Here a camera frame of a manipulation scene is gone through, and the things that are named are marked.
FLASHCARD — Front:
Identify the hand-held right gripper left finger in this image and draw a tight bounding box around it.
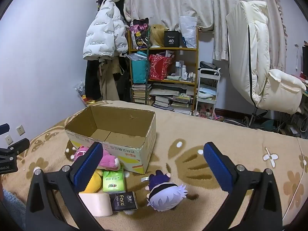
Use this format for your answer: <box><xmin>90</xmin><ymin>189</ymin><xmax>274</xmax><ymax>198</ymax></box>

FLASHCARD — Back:
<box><xmin>25</xmin><ymin>141</ymin><xmax>109</xmax><ymax>231</ymax></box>

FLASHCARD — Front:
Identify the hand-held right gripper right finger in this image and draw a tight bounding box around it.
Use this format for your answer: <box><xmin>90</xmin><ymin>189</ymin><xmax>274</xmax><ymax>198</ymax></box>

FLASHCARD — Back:
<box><xmin>203</xmin><ymin>142</ymin><xmax>283</xmax><ymax>231</ymax></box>

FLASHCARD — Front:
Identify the yellow plush toy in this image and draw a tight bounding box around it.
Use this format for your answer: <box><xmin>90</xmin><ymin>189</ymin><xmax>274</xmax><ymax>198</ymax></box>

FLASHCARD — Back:
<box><xmin>83</xmin><ymin>169</ymin><xmax>103</xmax><ymax>193</ymax></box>

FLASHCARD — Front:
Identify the pink plush toy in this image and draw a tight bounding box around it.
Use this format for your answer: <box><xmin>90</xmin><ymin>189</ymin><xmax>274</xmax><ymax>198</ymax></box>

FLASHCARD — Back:
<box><xmin>74</xmin><ymin>145</ymin><xmax>121</xmax><ymax>170</ymax></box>

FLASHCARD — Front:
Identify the pink toilet paper roll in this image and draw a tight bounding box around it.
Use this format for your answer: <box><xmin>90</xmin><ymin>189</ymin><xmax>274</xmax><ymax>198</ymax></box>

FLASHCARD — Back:
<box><xmin>78</xmin><ymin>192</ymin><xmax>113</xmax><ymax>217</ymax></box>

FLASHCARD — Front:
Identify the printed cardboard box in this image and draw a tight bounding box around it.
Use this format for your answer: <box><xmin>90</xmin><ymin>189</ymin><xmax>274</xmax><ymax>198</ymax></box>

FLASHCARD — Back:
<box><xmin>64</xmin><ymin>105</ymin><xmax>156</xmax><ymax>174</ymax></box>

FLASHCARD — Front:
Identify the black tissue pack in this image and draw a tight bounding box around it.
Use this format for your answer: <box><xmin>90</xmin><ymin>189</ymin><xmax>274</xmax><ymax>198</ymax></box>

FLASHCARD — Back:
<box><xmin>109</xmin><ymin>192</ymin><xmax>138</xmax><ymax>213</ymax></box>

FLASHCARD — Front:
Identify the person's left forearm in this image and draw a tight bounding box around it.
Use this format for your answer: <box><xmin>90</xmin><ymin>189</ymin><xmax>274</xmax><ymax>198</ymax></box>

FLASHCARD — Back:
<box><xmin>0</xmin><ymin>189</ymin><xmax>26</xmax><ymax>231</ymax></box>

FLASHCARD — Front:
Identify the green tissue pack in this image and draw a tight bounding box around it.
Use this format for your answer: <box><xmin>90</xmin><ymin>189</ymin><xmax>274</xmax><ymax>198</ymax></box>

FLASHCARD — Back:
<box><xmin>103</xmin><ymin>169</ymin><xmax>127</xmax><ymax>194</ymax></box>

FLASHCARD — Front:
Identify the beige flower patterned blanket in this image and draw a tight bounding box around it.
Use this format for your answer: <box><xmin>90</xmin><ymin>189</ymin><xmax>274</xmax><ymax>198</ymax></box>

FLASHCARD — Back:
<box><xmin>0</xmin><ymin>100</ymin><xmax>308</xmax><ymax>231</ymax></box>

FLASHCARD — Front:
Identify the white-haired plush doll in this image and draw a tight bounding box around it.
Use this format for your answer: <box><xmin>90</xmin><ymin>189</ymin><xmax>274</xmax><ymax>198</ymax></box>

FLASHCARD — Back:
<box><xmin>146</xmin><ymin>170</ymin><xmax>188</xmax><ymax>213</ymax></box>

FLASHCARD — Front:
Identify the white trolley cart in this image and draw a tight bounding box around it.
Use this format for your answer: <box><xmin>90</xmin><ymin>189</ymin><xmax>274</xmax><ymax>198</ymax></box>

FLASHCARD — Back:
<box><xmin>195</xmin><ymin>67</ymin><xmax>221</xmax><ymax>119</ymax></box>

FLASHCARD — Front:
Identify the patterned plastic bag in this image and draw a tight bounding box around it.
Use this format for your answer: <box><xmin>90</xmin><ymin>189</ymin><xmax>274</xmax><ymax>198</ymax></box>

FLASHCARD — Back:
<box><xmin>74</xmin><ymin>80</ymin><xmax>87</xmax><ymax>101</ymax></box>

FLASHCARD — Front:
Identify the stack of books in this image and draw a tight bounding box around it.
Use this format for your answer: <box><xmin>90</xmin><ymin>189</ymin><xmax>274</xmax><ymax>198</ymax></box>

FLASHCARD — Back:
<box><xmin>131</xmin><ymin>84</ymin><xmax>196</xmax><ymax>114</ymax></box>

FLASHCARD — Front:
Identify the beige hanging coat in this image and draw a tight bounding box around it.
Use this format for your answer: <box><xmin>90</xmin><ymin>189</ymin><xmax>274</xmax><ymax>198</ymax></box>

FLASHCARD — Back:
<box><xmin>97</xmin><ymin>58</ymin><xmax>121</xmax><ymax>101</ymax></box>

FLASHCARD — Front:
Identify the group of cosmetic bottles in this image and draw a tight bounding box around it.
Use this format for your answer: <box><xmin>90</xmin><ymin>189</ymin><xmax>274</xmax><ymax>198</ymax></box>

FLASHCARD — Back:
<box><xmin>175</xmin><ymin>61</ymin><xmax>197</xmax><ymax>81</ymax></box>

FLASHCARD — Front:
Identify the black pouch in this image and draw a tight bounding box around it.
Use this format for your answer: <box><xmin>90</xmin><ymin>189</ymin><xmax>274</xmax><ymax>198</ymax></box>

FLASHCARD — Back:
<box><xmin>199</xmin><ymin>61</ymin><xmax>218</xmax><ymax>72</ymax></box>

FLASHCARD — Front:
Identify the teal gift bag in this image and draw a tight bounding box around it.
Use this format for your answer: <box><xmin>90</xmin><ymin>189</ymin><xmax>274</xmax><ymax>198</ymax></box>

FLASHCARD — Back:
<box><xmin>131</xmin><ymin>53</ymin><xmax>149</xmax><ymax>84</ymax></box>

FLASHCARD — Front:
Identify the red gift bag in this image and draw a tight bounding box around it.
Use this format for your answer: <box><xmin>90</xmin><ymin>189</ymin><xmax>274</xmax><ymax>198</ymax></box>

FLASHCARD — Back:
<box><xmin>148</xmin><ymin>54</ymin><xmax>174</xmax><ymax>81</ymax></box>

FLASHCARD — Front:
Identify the cream padded office chair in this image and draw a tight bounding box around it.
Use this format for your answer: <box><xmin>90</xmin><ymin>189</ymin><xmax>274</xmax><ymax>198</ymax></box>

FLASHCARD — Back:
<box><xmin>225</xmin><ymin>0</ymin><xmax>307</xmax><ymax>126</ymax></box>

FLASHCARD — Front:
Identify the wooden shelf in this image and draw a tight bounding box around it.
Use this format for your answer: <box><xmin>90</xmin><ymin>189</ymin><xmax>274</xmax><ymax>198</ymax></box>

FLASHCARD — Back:
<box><xmin>127</xmin><ymin>26</ymin><xmax>200</xmax><ymax>116</ymax></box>

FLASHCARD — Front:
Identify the white puffer jacket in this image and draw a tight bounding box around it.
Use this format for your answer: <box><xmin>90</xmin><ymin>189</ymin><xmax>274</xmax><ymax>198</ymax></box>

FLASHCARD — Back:
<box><xmin>82</xmin><ymin>0</ymin><xmax>129</xmax><ymax>60</ymax></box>

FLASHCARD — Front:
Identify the black box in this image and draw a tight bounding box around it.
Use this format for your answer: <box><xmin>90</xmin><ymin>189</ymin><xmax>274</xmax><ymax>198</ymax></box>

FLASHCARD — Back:
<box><xmin>164</xmin><ymin>30</ymin><xmax>181</xmax><ymax>48</ymax></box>

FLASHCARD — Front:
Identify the black monitor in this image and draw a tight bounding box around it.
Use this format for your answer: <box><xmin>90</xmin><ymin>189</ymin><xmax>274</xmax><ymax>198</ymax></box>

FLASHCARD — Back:
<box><xmin>302</xmin><ymin>45</ymin><xmax>308</xmax><ymax>75</ymax></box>

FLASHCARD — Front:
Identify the white plastic bag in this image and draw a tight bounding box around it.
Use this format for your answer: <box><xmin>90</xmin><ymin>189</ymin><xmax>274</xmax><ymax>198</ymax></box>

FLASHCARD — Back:
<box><xmin>179</xmin><ymin>16</ymin><xmax>198</xmax><ymax>49</ymax></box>

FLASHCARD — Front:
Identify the blond wig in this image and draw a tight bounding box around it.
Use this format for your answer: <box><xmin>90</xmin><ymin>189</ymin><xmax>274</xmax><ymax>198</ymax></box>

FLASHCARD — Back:
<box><xmin>150</xmin><ymin>24</ymin><xmax>167</xmax><ymax>48</ymax></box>

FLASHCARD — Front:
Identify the pink and black printed bag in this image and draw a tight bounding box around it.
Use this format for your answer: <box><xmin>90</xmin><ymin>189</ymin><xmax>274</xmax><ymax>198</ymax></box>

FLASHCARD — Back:
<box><xmin>130</xmin><ymin>17</ymin><xmax>151</xmax><ymax>50</ymax></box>

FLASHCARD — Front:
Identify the cream floral curtain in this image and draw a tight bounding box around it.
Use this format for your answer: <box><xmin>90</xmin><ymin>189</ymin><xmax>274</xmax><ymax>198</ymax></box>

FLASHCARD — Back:
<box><xmin>125</xmin><ymin>0</ymin><xmax>288</xmax><ymax>72</ymax></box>

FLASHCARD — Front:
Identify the tangle of floor cables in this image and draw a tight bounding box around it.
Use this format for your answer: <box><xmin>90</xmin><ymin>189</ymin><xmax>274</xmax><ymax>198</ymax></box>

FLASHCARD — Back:
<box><xmin>226</xmin><ymin>114</ymin><xmax>305</xmax><ymax>137</ymax></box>

